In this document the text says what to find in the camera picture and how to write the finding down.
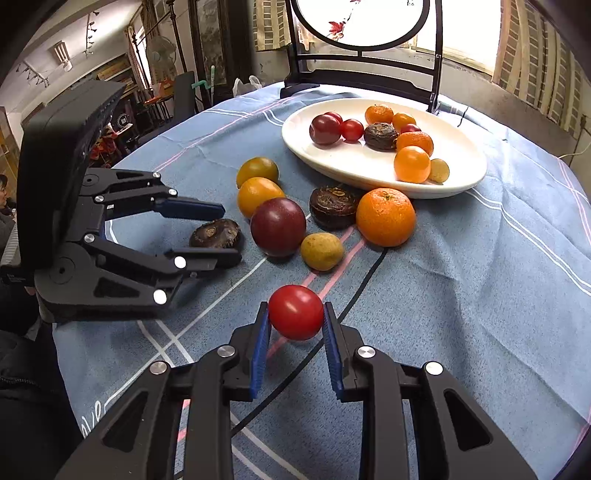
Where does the large mandarin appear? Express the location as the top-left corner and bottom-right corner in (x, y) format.
(356, 187), (417, 247)

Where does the white plastic bag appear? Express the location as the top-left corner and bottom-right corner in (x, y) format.
(232, 75), (263, 97)

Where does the yellow-green orange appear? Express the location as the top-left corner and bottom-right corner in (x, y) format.
(236, 157), (280, 189)

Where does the black cable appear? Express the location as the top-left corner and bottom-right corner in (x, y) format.
(436, 104), (469, 127)

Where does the dark brown water chestnut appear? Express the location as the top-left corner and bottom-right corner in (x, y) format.
(189, 218), (243, 252)
(309, 185), (363, 232)
(364, 122), (400, 151)

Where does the white ceramic plate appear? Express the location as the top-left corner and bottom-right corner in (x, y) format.
(281, 98), (488, 199)

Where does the window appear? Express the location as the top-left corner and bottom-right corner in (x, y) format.
(411, 0), (502, 75)

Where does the purple passion fruit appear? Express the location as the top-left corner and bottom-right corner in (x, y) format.
(250, 198), (308, 258)

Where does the teal handled mop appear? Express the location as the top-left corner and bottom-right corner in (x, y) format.
(191, 66), (218, 109)

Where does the dark red plum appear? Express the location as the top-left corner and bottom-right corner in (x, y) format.
(309, 114), (342, 147)

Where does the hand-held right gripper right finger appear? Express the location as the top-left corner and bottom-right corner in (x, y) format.
(323, 301), (539, 480)

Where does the small yellow fruit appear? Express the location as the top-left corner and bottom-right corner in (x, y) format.
(300, 232), (345, 272)

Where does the ceiling light fixture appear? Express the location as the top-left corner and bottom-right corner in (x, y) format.
(48, 41), (74, 72)

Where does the brick-pattern curtain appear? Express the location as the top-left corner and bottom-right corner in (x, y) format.
(492, 0), (585, 139)
(253, 0), (291, 51)

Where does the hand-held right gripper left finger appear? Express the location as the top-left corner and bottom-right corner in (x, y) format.
(55, 302), (273, 480)

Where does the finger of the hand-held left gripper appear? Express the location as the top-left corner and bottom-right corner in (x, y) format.
(83, 168), (225, 221)
(51, 240), (243, 321)

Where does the blue striped tablecloth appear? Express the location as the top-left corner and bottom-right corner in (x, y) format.
(51, 85), (591, 480)

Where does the grey chair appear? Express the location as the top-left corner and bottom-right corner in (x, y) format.
(139, 71), (199, 134)

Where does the dark framed painting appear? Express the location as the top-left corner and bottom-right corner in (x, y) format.
(191, 0), (232, 86)

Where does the white cable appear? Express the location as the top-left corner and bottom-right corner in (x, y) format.
(556, 136), (585, 169)

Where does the small yellow-green fruit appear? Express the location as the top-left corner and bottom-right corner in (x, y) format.
(427, 158), (450, 183)

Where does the standing fan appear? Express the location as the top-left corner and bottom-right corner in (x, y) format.
(147, 36), (178, 84)

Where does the bird painting table screen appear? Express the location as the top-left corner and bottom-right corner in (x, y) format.
(279, 0), (446, 114)

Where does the small mandarin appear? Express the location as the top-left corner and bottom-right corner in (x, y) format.
(396, 131), (435, 157)
(365, 104), (394, 125)

